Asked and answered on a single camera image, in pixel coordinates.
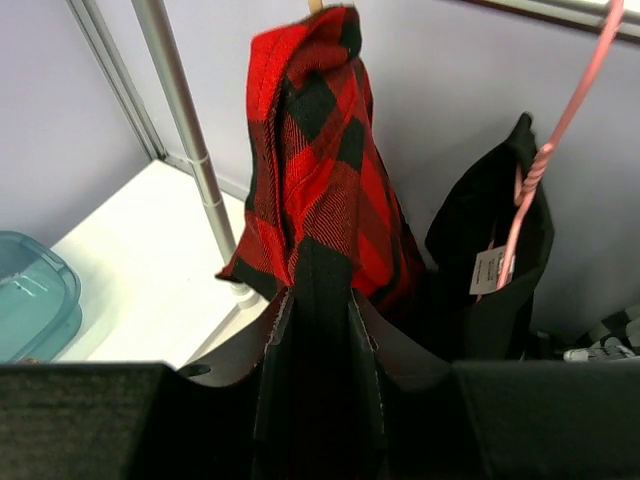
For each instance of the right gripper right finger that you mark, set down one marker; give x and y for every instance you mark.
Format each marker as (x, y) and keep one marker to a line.
(429, 419)

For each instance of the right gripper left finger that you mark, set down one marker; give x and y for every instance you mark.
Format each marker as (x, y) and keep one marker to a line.
(145, 420)

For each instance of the red black plaid shirt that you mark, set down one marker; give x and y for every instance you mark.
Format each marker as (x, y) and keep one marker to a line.
(322, 219)

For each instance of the wooden hanger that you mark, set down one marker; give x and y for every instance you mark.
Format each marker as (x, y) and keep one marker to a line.
(315, 6)

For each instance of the white black plaid shirt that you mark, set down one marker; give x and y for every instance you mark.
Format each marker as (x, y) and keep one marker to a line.
(615, 338)

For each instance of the teal plastic bin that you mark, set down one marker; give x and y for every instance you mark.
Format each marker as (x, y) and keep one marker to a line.
(40, 292)

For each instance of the white metal clothes rack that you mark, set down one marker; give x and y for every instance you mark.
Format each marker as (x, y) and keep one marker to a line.
(153, 19)

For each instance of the left aluminium frame post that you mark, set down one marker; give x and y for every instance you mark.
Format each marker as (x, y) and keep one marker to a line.
(100, 40)

